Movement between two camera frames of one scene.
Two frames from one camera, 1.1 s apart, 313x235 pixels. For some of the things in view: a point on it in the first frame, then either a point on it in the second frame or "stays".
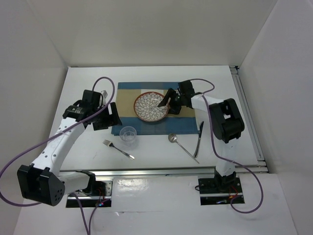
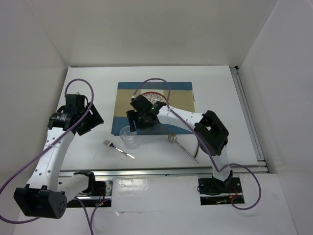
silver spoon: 172,138 stays
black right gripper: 169,93 -> 132,115
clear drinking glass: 128,134 stays
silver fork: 110,144 stays
